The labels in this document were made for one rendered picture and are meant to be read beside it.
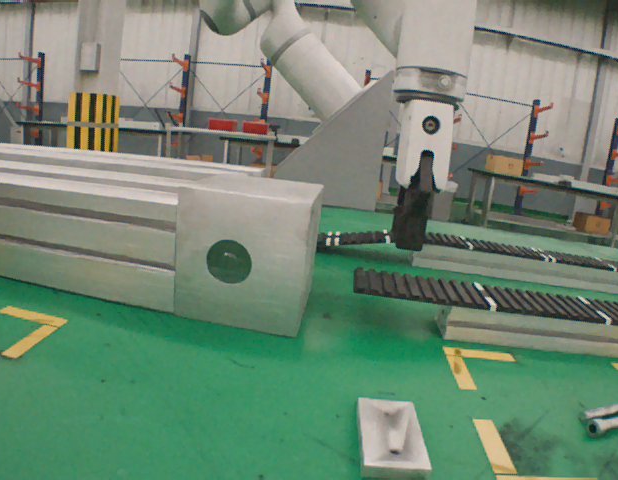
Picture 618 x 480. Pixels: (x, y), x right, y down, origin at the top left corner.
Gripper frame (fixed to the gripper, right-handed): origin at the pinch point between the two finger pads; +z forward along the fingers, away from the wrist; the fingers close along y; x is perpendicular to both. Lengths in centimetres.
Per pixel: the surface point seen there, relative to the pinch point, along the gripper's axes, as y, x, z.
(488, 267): -2.1, -10.4, 2.8
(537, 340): -21.1, -8.6, 3.1
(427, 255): -1.4, -2.7, 2.6
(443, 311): -18.8, -1.1, 2.5
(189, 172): -5.0, 25.8, -4.1
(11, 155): -5, 52, -4
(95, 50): 261, 225, -63
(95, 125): 254, 216, -1
